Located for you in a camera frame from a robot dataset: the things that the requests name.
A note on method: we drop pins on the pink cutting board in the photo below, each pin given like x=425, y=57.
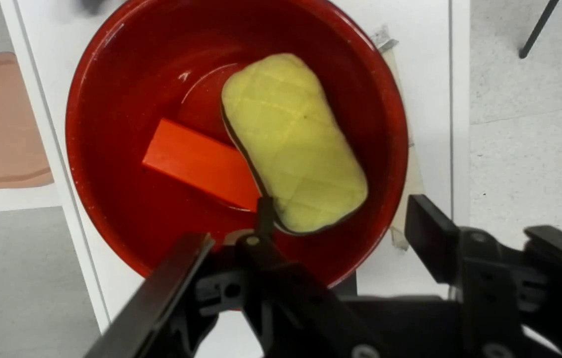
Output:
x=4, y=120

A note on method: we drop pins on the orange block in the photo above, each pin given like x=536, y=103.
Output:
x=192, y=162

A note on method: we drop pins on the yellow plushy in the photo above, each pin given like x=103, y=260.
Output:
x=292, y=140

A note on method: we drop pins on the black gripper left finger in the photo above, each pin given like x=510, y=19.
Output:
x=153, y=305

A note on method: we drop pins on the thin black stand leg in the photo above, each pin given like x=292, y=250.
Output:
x=536, y=27

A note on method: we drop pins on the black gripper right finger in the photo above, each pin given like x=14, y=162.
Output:
x=490, y=286

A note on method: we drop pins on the white toy kitchen counter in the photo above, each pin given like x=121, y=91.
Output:
x=28, y=200

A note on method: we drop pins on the red bowl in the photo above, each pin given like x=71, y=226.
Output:
x=127, y=220

